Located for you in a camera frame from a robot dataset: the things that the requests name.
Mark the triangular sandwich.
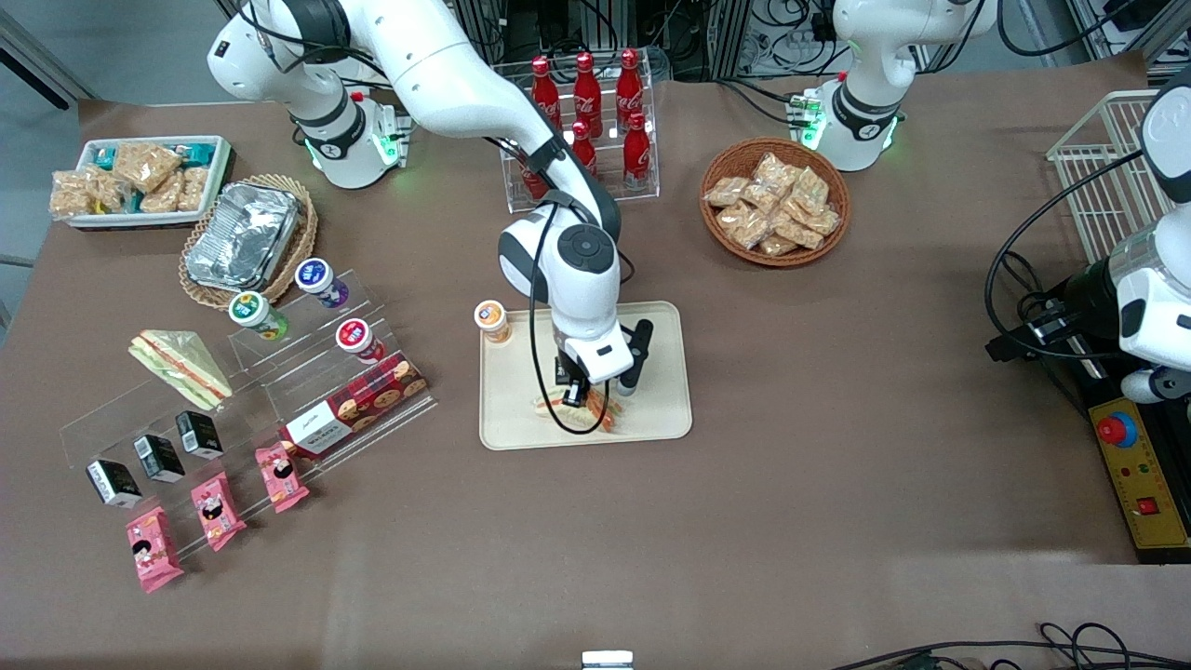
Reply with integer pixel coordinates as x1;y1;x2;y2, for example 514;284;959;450
127;329;234;411
532;389;618;436

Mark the cream plastic tray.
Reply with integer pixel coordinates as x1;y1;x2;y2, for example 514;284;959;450
478;301;694;451

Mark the white rectangular snack tray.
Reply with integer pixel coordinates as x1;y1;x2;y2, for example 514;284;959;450
67;136;234;231

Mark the orange lidded cup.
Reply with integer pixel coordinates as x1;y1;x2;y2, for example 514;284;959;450
474;300;513;345

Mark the yellow emergency stop box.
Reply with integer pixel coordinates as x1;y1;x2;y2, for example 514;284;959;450
1087;395;1191;566

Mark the clear acrylic bottle rack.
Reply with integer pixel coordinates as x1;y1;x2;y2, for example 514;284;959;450
490;58;661;215

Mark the red white cookie box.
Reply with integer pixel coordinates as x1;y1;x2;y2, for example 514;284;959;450
279;351;429;459

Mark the red lidded cup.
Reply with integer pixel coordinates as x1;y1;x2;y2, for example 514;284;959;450
336;318;386;364

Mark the clear acrylic stepped shelf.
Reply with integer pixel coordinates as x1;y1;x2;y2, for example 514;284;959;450
58;270;440;561

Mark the round brown wicker basket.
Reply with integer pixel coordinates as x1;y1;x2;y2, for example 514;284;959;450
700;138;851;269

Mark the purple lidded cup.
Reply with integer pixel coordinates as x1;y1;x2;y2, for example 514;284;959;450
295;258;351;310

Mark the pink snack packet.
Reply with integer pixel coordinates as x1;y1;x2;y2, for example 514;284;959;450
255;443;310;514
191;472;248;552
126;507;185;594

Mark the rectangular wicker basket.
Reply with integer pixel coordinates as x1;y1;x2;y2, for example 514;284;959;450
179;174;319;310

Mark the green lidded cup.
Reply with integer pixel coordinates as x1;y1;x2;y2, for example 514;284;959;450
229;291;290;341

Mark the aluminium foil container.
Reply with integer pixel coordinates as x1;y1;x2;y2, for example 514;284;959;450
185;182;301;291

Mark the small black white box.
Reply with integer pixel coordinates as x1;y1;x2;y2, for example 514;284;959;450
86;460;143;508
175;411;224;460
133;434;186;484

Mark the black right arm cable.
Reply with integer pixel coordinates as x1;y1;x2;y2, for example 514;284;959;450
528;200;613;436

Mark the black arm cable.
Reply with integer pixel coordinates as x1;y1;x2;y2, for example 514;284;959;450
528;200;613;436
984;149;1147;366

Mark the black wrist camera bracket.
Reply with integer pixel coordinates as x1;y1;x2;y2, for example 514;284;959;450
618;319;654;397

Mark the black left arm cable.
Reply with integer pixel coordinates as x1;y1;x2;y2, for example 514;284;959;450
984;149;1147;366

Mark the white wire basket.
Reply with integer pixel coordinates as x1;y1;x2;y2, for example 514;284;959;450
1047;90;1166;267

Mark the black floor cable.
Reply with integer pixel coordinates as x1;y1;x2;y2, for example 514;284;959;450
828;622;1191;670

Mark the aluminium frame rack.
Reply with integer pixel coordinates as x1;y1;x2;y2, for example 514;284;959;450
451;0;750;83

